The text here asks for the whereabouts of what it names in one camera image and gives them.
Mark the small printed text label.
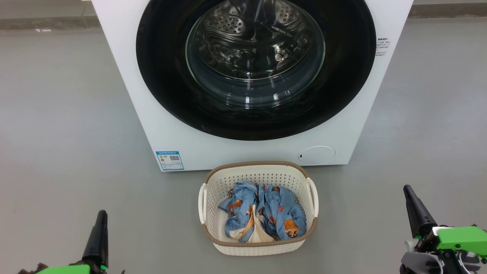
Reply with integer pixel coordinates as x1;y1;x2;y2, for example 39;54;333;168
375;37;390;57

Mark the white front-load washing machine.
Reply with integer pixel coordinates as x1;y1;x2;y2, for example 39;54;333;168
91;0;414;172

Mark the round black glass washer door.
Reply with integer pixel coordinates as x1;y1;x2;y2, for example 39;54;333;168
136;0;377;141

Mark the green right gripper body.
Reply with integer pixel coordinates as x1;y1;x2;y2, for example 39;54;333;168
405;226;487;253

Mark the round white filter cover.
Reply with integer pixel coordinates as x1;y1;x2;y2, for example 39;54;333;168
298;146;336;166

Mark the blue bear-print garment cream lining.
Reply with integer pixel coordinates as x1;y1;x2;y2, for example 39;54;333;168
218;182;277;243

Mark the cream perforated laundry basket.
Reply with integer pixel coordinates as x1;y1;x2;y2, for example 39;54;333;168
198;161;319;256

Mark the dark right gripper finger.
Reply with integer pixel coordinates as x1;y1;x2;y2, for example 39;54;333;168
404;185;438;238

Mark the blue energy label sticker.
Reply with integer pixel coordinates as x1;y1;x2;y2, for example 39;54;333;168
156;151;185;171

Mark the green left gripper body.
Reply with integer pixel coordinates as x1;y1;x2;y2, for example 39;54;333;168
17;262;126;274

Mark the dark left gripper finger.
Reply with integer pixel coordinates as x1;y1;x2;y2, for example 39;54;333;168
82;210;109;267

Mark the stainless steel washing machine drum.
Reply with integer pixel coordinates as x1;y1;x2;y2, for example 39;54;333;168
186;0;326;109

